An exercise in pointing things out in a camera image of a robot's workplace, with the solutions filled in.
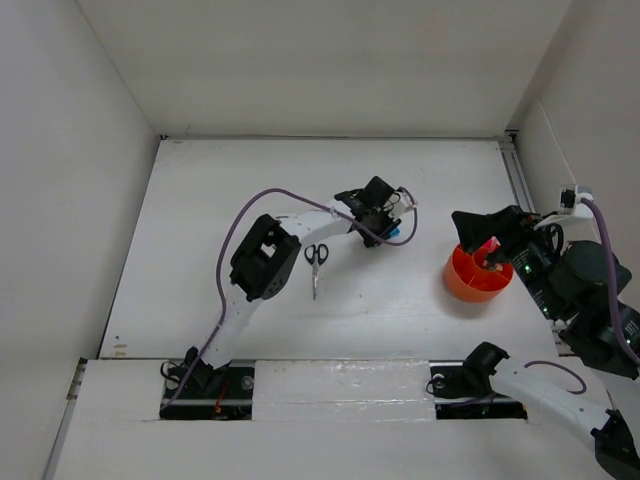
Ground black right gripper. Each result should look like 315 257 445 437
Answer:
451 202 563 318

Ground pink black highlighter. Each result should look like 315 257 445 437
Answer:
482 237 501 253

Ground black handled scissors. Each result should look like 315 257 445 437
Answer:
304 243 329 300

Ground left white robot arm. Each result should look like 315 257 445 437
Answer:
178 176 418 397

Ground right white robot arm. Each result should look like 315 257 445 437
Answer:
451 199 639 479

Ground orange round organizer container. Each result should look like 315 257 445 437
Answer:
443 244 514 303

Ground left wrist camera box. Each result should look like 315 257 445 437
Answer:
397 187 417 212

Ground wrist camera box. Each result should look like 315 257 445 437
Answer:
534 184 594 231
397 187 417 212

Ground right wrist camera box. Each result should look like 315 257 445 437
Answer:
534 184 594 231

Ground black front mounting rail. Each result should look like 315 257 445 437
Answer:
159 360 528 423

